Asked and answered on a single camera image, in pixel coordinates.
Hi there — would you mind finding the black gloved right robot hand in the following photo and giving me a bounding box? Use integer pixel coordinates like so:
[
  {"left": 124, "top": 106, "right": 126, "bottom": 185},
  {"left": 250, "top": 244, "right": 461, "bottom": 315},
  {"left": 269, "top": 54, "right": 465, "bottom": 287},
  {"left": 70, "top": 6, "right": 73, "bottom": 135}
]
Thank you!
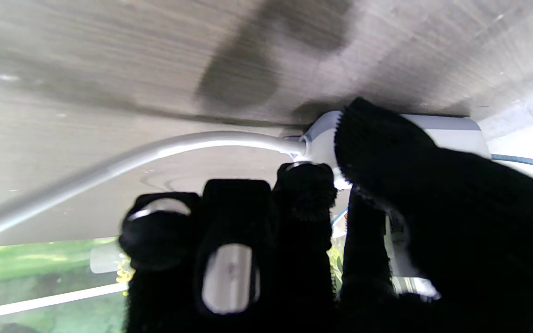
[{"left": 118, "top": 97, "right": 533, "bottom": 333}]

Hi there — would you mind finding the white power strip with cord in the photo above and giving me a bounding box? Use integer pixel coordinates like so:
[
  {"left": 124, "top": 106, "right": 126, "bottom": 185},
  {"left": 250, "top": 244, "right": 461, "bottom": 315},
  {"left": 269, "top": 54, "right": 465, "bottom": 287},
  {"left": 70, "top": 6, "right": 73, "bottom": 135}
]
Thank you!
[{"left": 0, "top": 111, "right": 492, "bottom": 296}]

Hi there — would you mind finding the light blue USB cable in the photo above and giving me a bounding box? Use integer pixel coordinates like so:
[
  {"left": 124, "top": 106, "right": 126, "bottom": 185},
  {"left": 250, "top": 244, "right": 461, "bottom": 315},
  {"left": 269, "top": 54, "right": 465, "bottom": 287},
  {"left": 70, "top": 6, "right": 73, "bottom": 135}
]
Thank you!
[{"left": 331, "top": 154, "right": 533, "bottom": 227}]

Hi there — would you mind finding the white glazed door leaf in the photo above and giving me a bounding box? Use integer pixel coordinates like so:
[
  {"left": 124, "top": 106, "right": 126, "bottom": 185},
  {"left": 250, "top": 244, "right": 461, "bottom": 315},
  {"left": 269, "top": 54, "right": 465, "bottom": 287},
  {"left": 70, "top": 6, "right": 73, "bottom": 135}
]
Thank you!
[{"left": 0, "top": 237, "right": 130, "bottom": 333}]

